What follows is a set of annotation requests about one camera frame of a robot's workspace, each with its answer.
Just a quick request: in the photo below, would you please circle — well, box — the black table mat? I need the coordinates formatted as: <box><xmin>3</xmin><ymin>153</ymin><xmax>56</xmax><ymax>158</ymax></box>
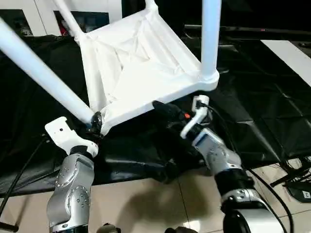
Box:
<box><xmin>0</xmin><ymin>22</ymin><xmax>311</xmax><ymax>197</ymax></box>

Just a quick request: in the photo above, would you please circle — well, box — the black left robot foot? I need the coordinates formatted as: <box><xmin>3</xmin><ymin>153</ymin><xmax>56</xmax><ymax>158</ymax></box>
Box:
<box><xmin>97</xmin><ymin>223</ymin><xmax>121</xmax><ymax>233</ymax></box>

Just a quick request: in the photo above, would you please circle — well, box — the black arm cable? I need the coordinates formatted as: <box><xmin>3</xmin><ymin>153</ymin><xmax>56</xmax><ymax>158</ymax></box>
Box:
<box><xmin>202</xmin><ymin>102</ymin><xmax>294</xmax><ymax>233</ymax></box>
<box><xmin>0</xmin><ymin>136</ymin><xmax>49</xmax><ymax>216</ymax></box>

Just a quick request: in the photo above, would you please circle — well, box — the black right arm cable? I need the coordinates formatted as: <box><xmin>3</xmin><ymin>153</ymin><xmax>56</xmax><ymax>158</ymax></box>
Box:
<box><xmin>202</xmin><ymin>102</ymin><xmax>294</xmax><ymax>233</ymax></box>

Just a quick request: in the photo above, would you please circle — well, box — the white plastic table top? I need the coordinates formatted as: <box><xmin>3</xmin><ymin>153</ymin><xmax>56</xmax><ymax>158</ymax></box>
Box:
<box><xmin>78</xmin><ymin>0</ymin><xmax>220</xmax><ymax>136</ymax></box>

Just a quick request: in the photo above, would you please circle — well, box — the black robot foot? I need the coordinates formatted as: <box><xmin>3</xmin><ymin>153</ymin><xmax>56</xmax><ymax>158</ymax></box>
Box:
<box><xmin>164</xmin><ymin>226</ymin><xmax>199</xmax><ymax>233</ymax></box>
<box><xmin>97</xmin><ymin>223</ymin><xmax>121</xmax><ymax>233</ymax></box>

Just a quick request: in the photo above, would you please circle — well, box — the white plastic table leg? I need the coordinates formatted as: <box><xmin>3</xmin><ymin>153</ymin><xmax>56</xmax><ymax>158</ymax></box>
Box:
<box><xmin>52</xmin><ymin>0</ymin><xmax>84</xmax><ymax>43</ymax></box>
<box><xmin>200</xmin><ymin>0</ymin><xmax>223</xmax><ymax>82</ymax></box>
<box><xmin>0</xmin><ymin>17</ymin><xmax>98</xmax><ymax>128</ymax></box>

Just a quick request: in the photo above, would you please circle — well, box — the white glass door cabinet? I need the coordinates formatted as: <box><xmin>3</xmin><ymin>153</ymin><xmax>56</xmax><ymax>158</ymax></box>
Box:
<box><xmin>0</xmin><ymin>0</ymin><xmax>122</xmax><ymax>37</ymax></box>

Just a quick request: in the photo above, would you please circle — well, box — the black metal table frame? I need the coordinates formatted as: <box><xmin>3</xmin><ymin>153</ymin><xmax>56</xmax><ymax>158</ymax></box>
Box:
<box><xmin>0</xmin><ymin>167</ymin><xmax>61</xmax><ymax>233</ymax></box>

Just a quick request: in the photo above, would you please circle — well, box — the black right robot foot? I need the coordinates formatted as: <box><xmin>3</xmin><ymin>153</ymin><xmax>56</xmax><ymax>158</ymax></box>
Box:
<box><xmin>164</xmin><ymin>226</ymin><xmax>199</xmax><ymax>233</ymax></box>

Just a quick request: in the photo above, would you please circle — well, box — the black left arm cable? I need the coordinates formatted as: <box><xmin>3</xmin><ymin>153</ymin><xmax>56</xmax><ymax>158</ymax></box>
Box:
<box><xmin>0</xmin><ymin>136</ymin><xmax>49</xmax><ymax>216</ymax></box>

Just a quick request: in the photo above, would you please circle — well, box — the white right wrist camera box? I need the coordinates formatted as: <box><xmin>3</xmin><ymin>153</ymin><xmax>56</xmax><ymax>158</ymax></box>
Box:
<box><xmin>180</xmin><ymin>95</ymin><xmax>210</xmax><ymax>140</ymax></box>

